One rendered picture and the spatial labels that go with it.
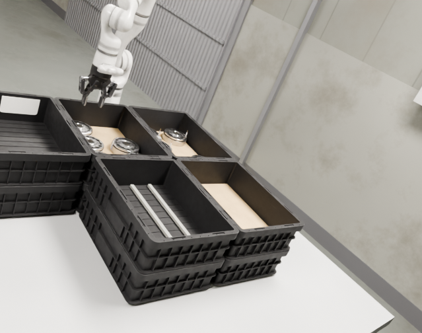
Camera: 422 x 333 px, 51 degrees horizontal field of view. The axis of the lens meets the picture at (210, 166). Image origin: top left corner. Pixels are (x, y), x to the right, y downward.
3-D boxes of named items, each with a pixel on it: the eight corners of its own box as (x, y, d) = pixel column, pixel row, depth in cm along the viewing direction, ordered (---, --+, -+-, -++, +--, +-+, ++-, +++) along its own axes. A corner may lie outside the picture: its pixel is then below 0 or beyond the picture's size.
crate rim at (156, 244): (91, 162, 135) (93, 155, 134) (172, 164, 154) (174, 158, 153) (150, 250, 109) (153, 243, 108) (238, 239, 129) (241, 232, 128)
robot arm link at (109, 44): (88, 47, 149) (113, 57, 149) (101, 2, 142) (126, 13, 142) (97, 43, 155) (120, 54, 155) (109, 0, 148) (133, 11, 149)
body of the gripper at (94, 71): (111, 61, 159) (104, 85, 163) (88, 57, 153) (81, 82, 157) (119, 71, 154) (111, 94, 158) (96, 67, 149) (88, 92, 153)
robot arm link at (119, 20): (127, 24, 142) (145, -3, 149) (102, 13, 142) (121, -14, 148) (127, 39, 148) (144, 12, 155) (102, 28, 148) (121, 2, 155)
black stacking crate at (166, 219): (84, 188, 139) (93, 157, 134) (163, 186, 158) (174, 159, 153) (139, 278, 113) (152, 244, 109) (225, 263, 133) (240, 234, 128)
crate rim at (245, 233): (172, 164, 154) (174, 158, 153) (235, 164, 174) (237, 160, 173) (238, 238, 129) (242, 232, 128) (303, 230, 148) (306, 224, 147)
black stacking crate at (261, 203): (164, 186, 158) (174, 159, 154) (225, 185, 177) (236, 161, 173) (226, 263, 133) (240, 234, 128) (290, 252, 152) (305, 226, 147)
